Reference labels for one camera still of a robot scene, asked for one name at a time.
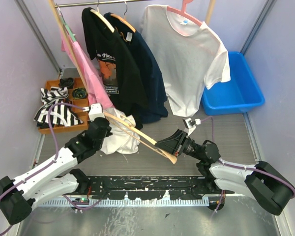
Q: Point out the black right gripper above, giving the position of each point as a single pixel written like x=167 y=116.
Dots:
x=174 y=144

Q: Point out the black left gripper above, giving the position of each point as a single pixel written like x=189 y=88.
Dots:
x=109 y=132

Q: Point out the white t-shirt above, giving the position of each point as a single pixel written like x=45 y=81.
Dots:
x=191 y=57
x=122 y=140

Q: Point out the cream wooden hanger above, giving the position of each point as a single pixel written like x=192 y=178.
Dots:
x=139 y=135

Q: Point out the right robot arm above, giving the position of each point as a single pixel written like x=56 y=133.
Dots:
x=261 y=182

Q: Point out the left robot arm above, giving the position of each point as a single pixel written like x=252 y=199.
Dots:
x=56 y=176

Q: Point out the navy blue t-shirt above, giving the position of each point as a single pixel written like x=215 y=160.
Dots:
x=150 y=72

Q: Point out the pink t-shirt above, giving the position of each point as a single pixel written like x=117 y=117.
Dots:
x=96 y=90

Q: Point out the black printed t-shirt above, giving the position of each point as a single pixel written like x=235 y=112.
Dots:
x=120 y=74

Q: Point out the white hanging t-shirt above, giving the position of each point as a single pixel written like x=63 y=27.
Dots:
x=191 y=57

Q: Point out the green hanger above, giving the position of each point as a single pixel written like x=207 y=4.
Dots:
x=68 y=30

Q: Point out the wooden hanger under navy shirt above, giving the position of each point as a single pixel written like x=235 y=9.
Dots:
x=123 y=19

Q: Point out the wooden hanger under black shirt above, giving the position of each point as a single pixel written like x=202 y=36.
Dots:
x=102 y=18

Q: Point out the pink plastic hanger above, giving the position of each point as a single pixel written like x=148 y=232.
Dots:
x=182 y=12

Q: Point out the green black belt roll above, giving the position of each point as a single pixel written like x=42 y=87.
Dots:
x=79 y=93

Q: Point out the blue plastic bin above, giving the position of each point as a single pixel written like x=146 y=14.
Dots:
x=239 y=95

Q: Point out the wooden clothes rack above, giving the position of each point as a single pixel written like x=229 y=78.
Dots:
x=57 y=13

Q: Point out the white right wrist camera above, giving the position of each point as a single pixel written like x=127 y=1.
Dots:
x=190 y=125

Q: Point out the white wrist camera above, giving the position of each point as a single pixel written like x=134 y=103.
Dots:
x=95 y=111
x=190 y=125

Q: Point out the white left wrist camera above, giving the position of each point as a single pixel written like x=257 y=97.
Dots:
x=95 y=111

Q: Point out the perforated metal cable tray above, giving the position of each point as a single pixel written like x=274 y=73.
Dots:
x=165 y=202

